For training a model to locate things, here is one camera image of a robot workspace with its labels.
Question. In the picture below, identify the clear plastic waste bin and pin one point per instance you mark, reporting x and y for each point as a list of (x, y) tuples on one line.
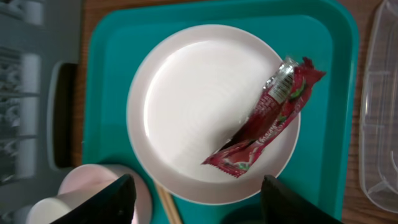
[(378, 120)]

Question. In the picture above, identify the wooden chopstick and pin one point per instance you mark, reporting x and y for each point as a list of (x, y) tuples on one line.
[(168, 205)]

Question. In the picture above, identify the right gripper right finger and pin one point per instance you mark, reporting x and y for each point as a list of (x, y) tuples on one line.
[(283, 206)]

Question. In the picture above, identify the red snack wrapper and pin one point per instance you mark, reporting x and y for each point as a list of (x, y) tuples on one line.
[(283, 97)]

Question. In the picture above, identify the grey plastic dishwasher rack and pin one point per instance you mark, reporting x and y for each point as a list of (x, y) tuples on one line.
[(40, 51)]

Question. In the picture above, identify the pink shallow bowl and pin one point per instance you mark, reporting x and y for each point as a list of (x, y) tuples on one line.
[(87, 175)]

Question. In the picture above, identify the white paper cup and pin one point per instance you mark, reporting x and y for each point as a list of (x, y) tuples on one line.
[(50, 209)]

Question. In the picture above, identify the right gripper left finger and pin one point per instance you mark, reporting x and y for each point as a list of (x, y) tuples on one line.
[(112, 205)]

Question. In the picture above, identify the white round plate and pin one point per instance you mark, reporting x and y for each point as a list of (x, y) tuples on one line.
[(191, 93)]

